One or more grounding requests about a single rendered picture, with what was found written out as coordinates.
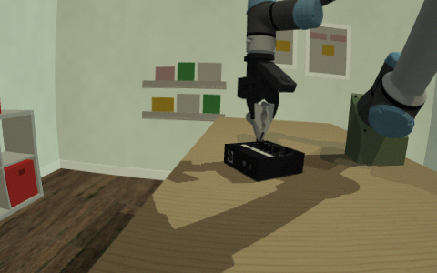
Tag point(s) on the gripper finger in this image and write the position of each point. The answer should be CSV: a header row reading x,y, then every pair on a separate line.
x,y
253,116
268,113

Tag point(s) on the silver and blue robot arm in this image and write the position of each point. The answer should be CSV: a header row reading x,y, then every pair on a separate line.
x,y
401,92

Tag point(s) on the black lighting desk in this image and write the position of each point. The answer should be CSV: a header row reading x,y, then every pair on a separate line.
x,y
263,160

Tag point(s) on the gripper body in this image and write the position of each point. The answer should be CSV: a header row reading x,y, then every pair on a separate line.
x,y
263,89

